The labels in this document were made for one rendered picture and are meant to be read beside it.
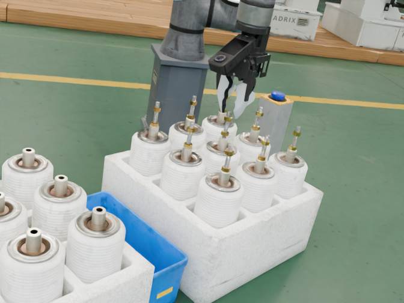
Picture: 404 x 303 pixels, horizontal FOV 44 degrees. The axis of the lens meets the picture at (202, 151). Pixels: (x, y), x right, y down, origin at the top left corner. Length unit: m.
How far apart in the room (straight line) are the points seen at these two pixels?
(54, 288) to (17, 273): 0.07
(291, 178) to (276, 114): 0.26
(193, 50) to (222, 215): 0.77
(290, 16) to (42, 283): 2.84
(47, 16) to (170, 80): 1.47
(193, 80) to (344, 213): 0.65
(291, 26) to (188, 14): 1.85
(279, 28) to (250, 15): 2.33
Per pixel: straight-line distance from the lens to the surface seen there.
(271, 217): 1.14
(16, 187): 1.03
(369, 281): 1.37
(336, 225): 1.55
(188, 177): 1.10
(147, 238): 1.13
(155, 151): 1.17
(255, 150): 1.26
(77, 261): 0.88
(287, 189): 1.22
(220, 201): 1.03
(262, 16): 1.10
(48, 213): 0.94
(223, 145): 1.20
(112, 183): 1.25
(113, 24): 3.06
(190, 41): 1.68
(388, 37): 3.83
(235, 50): 1.08
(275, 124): 1.43
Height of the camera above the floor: 0.76
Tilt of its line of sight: 26 degrees down
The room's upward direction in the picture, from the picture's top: 11 degrees clockwise
